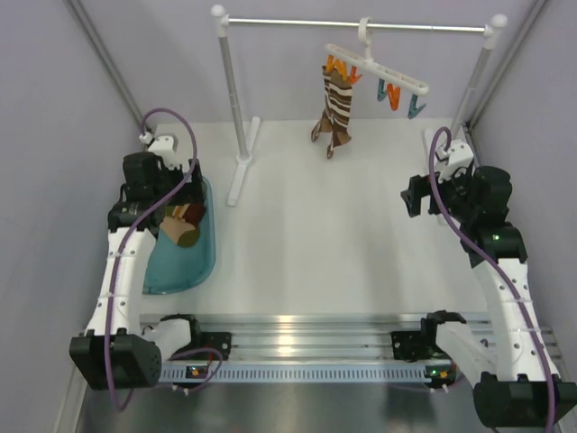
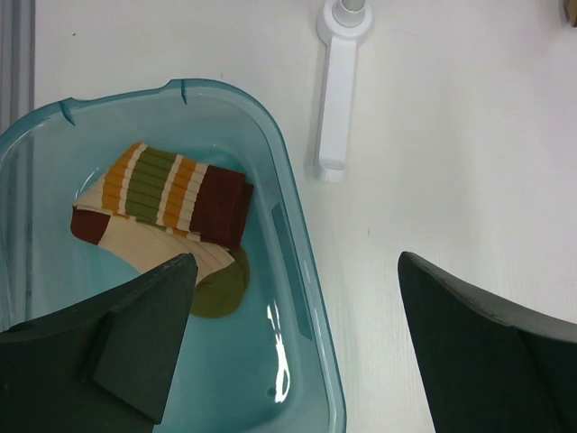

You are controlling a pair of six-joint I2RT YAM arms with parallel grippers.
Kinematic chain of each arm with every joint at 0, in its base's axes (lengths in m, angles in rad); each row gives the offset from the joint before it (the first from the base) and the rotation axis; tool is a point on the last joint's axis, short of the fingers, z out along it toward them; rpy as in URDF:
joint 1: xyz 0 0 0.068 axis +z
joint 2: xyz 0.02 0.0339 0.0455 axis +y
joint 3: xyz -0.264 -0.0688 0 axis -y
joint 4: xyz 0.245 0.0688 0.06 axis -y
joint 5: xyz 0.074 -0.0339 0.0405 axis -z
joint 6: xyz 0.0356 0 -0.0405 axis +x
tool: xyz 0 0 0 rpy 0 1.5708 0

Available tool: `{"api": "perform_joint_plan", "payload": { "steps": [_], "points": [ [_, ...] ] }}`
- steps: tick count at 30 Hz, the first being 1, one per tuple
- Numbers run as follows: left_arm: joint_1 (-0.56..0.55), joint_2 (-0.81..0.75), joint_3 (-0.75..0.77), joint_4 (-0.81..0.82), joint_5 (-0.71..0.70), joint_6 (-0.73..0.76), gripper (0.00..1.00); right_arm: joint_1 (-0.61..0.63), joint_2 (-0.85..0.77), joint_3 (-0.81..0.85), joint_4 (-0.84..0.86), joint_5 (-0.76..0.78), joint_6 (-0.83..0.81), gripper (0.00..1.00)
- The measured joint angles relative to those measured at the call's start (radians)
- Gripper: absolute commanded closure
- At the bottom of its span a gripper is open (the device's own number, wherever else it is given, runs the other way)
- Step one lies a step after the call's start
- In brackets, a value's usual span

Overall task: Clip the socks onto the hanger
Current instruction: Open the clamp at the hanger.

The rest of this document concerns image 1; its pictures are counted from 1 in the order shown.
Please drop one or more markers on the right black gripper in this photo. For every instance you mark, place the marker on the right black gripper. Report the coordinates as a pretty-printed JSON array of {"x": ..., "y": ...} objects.
[{"x": 418, "y": 188}]

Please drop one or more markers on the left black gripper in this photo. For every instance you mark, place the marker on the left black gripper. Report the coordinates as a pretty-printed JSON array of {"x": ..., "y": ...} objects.
[{"x": 193, "y": 192}]

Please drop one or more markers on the tan striped sock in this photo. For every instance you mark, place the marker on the tan striped sock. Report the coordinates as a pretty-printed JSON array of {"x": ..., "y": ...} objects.
[
  {"x": 190, "y": 213},
  {"x": 180, "y": 232}
]

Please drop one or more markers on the teal clothes peg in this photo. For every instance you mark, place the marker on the teal clothes peg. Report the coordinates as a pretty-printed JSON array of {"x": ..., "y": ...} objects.
[
  {"x": 415, "y": 108},
  {"x": 382, "y": 90}
]

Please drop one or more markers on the white clip hanger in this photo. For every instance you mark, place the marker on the white clip hanger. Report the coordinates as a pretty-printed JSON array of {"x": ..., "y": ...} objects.
[{"x": 365, "y": 62}]

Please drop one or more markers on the brown white striped sock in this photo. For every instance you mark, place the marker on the brown white striped sock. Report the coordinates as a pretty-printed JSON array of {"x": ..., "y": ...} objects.
[
  {"x": 326, "y": 123},
  {"x": 340, "y": 95}
]

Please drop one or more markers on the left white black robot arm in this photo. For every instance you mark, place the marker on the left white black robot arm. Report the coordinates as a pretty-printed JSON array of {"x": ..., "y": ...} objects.
[{"x": 113, "y": 353}]

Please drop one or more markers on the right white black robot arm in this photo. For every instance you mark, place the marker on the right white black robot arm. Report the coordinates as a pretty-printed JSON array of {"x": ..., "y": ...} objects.
[{"x": 517, "y": 385}]

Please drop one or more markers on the teal plastic basin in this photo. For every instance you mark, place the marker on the teal plastic basin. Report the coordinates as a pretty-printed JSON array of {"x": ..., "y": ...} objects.
[{"x": 171, "y": 268}]

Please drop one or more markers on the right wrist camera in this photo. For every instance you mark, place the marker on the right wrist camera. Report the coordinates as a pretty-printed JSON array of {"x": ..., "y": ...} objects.
[{"x": 458, "y": 156}]

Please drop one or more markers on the aluminium mounting rail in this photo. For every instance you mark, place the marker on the aluminium mounting rail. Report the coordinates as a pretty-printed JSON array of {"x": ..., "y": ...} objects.
[{"x": 285, "y": 339}]

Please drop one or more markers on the perforated cable duct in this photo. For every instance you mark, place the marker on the perforated cable duct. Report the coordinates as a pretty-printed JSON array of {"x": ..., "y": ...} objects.
[{"x": 307, "y": 373}]

